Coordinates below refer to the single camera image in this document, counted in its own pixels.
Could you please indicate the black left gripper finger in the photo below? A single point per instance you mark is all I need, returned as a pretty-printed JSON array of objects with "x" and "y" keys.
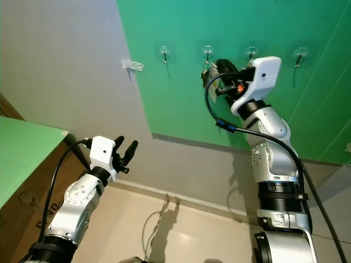
[
  {"x": 130, "y": 150},
  {"x": 119, "y": 146}
]

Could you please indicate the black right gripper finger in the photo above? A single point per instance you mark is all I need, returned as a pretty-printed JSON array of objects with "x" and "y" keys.
[
  {"x": 226, "y": 69},
  {"x": 226, "y": 92}
]

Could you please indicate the keys with white tag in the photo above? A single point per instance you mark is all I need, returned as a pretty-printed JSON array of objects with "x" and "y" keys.
[{"x": 209, "y": 82}]

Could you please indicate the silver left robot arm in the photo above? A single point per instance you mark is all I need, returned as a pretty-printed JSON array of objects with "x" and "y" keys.
[{"x": 82, "y": 197}]

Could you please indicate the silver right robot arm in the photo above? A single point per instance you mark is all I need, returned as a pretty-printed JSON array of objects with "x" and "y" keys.
[{"x": 274, "y": 159}]

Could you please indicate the crumpled clear tape piece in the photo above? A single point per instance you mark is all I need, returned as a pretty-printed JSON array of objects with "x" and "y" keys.
[{"x": 134, "y": 66}]

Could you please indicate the brown cardboard box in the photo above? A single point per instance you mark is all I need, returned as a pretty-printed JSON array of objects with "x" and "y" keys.
[{"x": 33, "y": 219}]

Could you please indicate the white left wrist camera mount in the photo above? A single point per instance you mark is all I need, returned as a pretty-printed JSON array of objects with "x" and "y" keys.
[{"x": 101, "y": 153}]

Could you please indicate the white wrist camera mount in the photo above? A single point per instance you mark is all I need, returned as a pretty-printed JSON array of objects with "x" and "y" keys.
[
  {"x": 263, "y": 74},
  {"x": 101, "y": 153}
]

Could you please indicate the clear adhesive wall hook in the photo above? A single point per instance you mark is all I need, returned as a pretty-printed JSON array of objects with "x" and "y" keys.
[
  {"x": 164, "y": 53},
  {"x": 300, "y": 55},
  {"x": 207, "y": 51},
  {"x": 251, "y": 52}
]

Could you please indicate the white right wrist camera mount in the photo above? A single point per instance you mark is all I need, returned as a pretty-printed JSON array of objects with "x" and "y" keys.
[{"x": 263, "y": 74}]

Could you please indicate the green wall sheet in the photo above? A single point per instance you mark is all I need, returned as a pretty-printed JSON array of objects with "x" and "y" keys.
[{"x": 175, "y": 98}]

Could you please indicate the brown wooden door frame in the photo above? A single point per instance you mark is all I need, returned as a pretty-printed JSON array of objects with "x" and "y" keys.
[{"x": 4, "y": 109}]

